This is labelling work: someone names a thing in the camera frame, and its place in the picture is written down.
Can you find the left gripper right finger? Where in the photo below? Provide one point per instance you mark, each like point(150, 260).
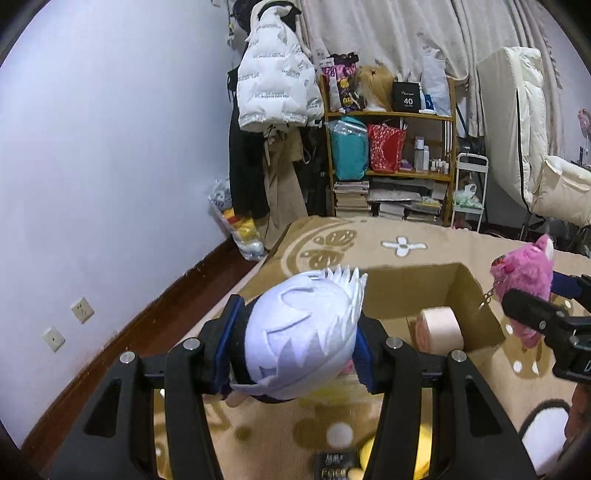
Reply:
point(473, 437)

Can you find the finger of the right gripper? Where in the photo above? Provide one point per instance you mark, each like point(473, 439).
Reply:
point(567, 286)
point(533, 312)

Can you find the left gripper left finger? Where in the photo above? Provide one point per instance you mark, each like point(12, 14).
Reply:
point(113, 436)

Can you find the pink bear plush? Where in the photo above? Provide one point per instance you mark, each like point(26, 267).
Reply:
point(529, 268)

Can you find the pink swirl roll plush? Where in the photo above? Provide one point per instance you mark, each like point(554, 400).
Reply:
point(438, 332)

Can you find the white-haired purple doll plush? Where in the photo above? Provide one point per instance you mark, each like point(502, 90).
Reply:
point(295, 337)

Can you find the yellow round plush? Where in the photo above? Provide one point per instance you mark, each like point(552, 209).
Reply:
point(399, 455)

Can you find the green tissue pack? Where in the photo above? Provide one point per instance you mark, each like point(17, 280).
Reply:
point(335, 465)

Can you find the person right hand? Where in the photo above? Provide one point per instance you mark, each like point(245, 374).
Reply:
point(579, 413)

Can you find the brown flower pattern carpet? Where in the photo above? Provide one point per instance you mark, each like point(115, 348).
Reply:
point(364, 243)

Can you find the open cardboard box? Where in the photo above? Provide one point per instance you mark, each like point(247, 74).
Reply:
point(396, 296)

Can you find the white trolley cart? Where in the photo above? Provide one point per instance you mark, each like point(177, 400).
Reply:
point(470, 191)

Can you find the cream padded chair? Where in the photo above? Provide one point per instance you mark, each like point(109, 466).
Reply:
point(514, 111)

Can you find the wooden shelf unit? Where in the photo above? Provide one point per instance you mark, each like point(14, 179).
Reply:
point(407, 138)

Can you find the stack of books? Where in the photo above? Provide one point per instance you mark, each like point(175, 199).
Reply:
point(351, 198)

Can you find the red gift bag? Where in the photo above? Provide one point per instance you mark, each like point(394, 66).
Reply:
point(386, 147)

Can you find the white plastic bag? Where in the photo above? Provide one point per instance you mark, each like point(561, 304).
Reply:
point(435, 82)

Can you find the plastic bag of toys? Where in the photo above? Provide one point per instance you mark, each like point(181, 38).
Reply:
point(242, 229)

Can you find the black box with 40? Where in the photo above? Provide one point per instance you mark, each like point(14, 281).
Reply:
point(406, 97)

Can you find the teal bag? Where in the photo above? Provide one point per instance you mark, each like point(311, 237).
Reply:
point(350, 148)

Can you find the black hanging coat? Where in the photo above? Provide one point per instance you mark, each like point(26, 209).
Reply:
point(246, 152)

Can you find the blonde wig head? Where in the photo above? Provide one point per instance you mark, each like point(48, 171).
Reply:
point(376, 87)

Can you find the beige trench coat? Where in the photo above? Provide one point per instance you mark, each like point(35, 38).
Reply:
point(283, 192)

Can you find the beige curtain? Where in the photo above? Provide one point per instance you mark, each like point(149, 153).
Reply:
point(461, 33)

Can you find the purple patterned bag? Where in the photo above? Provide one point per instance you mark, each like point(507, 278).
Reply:
point(341, 74)

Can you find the white puffer jacket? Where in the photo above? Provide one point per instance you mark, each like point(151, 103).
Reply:
point(277, 87)

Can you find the wall socket plate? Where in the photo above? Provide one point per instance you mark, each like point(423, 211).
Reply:
point(53, 338)

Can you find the wall power outlet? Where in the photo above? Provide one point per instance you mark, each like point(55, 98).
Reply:
point(82, 310)

